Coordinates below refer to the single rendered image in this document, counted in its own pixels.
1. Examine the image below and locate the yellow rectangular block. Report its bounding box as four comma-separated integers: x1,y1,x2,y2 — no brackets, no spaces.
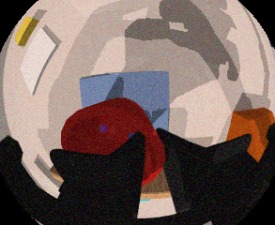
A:
14,16,39,46

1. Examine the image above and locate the light brown wooden plank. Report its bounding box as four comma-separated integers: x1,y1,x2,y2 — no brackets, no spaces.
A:
50,165,172,200

